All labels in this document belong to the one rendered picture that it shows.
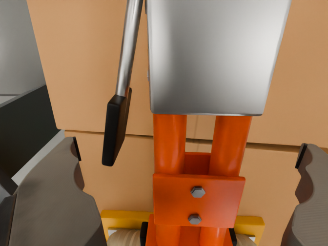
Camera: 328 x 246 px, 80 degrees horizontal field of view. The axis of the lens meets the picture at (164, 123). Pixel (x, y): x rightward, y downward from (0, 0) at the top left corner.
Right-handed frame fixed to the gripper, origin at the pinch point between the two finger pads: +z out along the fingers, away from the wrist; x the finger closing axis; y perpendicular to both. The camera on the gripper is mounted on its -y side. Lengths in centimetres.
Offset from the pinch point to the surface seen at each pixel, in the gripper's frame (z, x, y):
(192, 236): 0.9, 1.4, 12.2
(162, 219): -1.1, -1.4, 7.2
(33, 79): 107, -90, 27
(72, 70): 13.2, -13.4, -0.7
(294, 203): 13.1, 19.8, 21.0
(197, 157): 1.5, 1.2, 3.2
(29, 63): 107, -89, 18
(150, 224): 1.9, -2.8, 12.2
